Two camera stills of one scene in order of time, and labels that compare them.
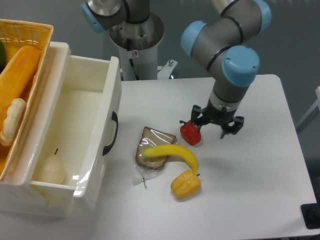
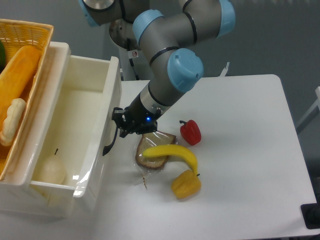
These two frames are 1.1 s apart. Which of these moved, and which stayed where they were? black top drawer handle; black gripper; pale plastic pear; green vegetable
Moved: black gripper
Stayed: black top drawer handle; green vegetable; pale plastic pear
